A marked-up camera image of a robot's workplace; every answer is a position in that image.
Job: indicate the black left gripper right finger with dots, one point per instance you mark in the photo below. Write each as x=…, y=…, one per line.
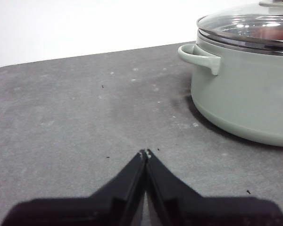
x=191, y=212

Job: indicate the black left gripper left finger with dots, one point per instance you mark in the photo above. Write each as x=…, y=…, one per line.
x=96, y=209

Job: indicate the glass lid with green knob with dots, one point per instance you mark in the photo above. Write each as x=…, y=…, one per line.
x=226, y=26

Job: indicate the pale green electric pot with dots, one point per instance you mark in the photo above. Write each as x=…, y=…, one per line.
x=245, y=94

